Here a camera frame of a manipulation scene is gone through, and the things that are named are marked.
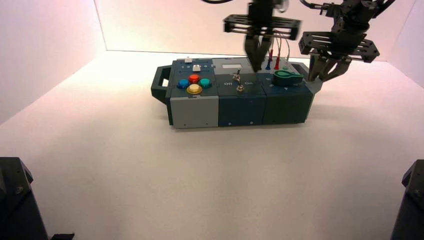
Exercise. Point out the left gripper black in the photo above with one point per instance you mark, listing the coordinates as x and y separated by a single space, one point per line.
261 23

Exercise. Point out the silver metal toggle switch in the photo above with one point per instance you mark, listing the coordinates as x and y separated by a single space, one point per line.
236 76
240 88

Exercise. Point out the dark teal grey control box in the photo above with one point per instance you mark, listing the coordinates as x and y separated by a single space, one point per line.
242 109

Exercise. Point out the small black flat bracket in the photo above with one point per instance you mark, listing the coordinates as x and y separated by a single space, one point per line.
63 236

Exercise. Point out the red round push button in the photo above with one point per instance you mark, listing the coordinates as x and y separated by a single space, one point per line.
194 78

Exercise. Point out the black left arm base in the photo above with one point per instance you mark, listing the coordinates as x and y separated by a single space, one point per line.
16 205

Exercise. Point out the white slider cap blue triangle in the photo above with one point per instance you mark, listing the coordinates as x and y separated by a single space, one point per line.
196 68

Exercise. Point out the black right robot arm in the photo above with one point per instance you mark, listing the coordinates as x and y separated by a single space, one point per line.
357 10

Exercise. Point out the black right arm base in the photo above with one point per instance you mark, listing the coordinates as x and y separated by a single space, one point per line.
410 212

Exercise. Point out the white rectangular display window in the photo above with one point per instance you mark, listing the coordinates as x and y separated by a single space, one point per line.
232 66

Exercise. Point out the green round push button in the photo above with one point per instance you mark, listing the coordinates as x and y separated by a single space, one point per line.
205 82

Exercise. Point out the green pointer rotary knob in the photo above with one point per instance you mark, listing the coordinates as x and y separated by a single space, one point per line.
286 78

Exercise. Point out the blue round push button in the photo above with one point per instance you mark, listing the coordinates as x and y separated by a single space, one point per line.
182 83

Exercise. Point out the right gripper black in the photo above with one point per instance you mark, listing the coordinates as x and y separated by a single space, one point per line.
348 43

